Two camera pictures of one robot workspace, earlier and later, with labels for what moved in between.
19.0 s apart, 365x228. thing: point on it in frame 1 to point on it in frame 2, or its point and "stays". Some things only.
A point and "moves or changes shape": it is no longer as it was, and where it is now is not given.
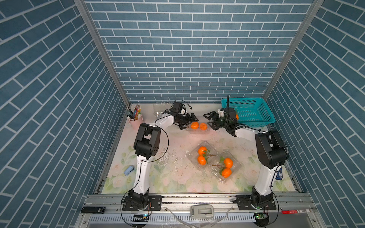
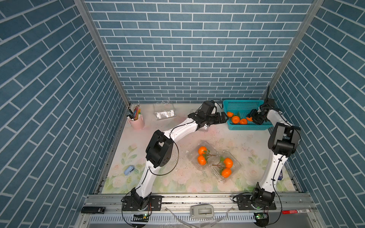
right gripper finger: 209,115 to 252,113
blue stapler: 280,175 stays
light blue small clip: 129,170 stays
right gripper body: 220,123 to 257,114
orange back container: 194,125 moves or changes shape
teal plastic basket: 253,112 stays
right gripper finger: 213,125 to 258,120
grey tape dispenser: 202,211 stays
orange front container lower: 226,172 stays
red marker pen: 294,211 stays
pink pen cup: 136,123 stays
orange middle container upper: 201,149 stays
